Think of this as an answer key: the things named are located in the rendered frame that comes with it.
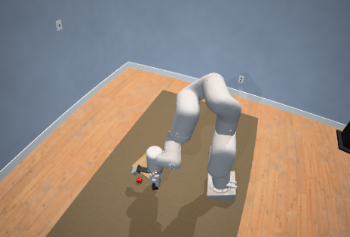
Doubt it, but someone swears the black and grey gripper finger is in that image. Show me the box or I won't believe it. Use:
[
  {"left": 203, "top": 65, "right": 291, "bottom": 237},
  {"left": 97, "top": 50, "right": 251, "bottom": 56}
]
[{"left": 152, "top": 183, "right": 158, "bottom": 190}]

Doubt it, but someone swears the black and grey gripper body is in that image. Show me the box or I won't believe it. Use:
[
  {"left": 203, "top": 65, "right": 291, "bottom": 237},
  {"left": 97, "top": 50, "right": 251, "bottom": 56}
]
[{"left": 149, "top": 172, "right": 162, "bottom": 187}]

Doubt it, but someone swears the tan square mat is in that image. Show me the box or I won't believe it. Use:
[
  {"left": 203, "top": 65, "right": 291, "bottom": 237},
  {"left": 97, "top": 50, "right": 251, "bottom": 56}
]
[{"left": 132, "top": 154, "right": 149, "bottom": 178}]

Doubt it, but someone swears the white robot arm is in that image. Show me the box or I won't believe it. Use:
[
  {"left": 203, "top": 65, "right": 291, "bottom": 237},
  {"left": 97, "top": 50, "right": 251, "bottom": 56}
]
[{"left": 131, "top": 73, "right": 241, "bottom": 193}]

